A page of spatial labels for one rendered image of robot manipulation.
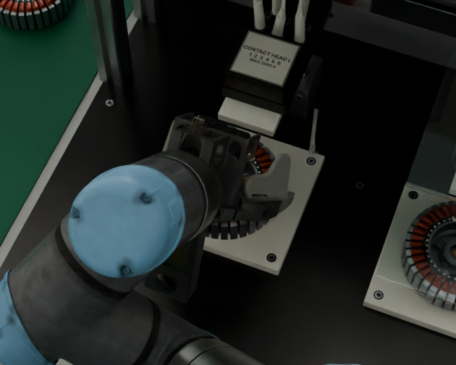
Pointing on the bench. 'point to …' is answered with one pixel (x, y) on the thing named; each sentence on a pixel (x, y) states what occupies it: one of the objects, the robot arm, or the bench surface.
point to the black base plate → (143, 72)
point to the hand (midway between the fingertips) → (227, 181)
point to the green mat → (30, 107)
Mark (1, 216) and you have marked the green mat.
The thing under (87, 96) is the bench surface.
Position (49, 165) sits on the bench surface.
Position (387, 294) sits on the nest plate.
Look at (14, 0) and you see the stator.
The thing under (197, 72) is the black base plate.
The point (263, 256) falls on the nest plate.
